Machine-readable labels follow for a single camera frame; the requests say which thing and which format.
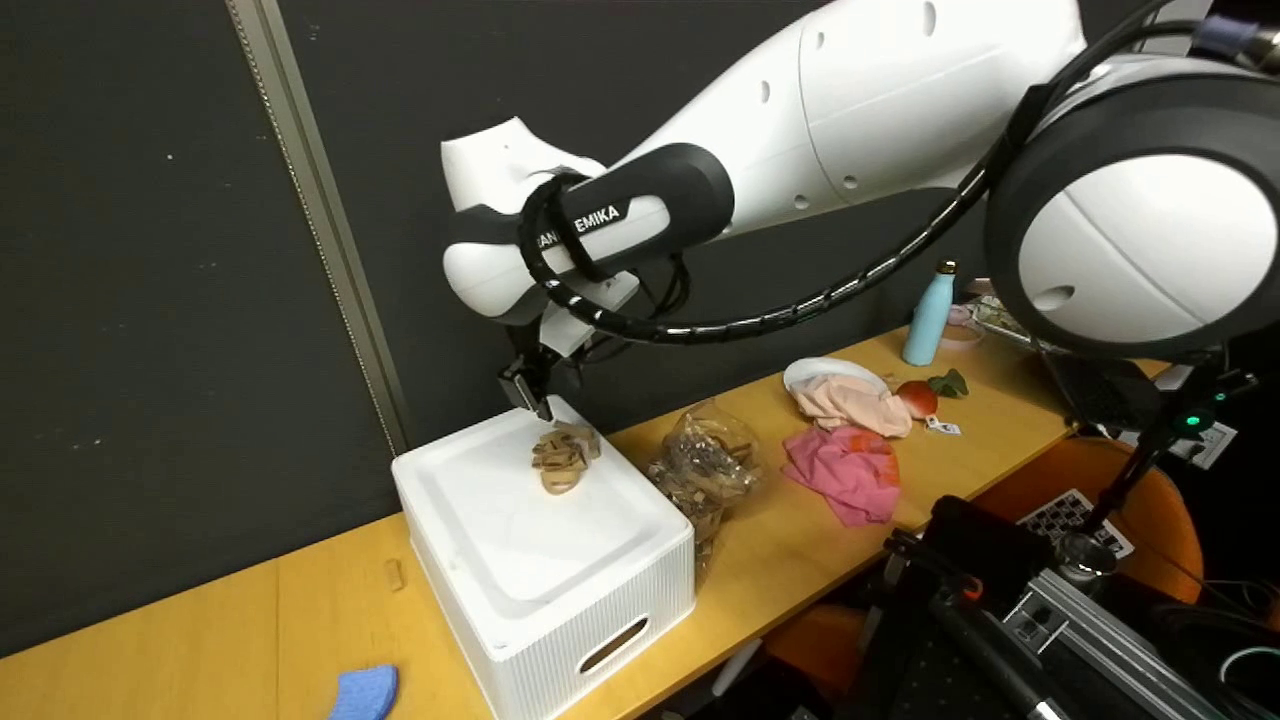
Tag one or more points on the clear bag of rubber bands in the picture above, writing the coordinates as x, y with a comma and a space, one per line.
707, 466

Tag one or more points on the pinch of rubber bands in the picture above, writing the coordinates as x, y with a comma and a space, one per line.
563, 457

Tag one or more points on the grey metal wall strip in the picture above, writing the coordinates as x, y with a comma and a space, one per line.
322, 207

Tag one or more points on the blue cloth piece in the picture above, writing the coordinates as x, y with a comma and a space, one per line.
364, 692

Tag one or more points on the red strawberry toy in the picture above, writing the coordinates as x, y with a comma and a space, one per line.
928, 393

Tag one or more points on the pink cloth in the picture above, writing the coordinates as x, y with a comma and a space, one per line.
849, 471

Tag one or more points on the light blue bottle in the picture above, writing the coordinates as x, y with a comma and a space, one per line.
928, 317

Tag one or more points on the black camera tripod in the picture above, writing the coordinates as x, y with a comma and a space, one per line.
1107, 393

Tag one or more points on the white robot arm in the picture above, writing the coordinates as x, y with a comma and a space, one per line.
1129, 179

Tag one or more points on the white plastic tub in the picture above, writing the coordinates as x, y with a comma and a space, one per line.
547, 593

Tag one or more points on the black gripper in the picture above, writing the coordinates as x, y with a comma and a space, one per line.
537, 350

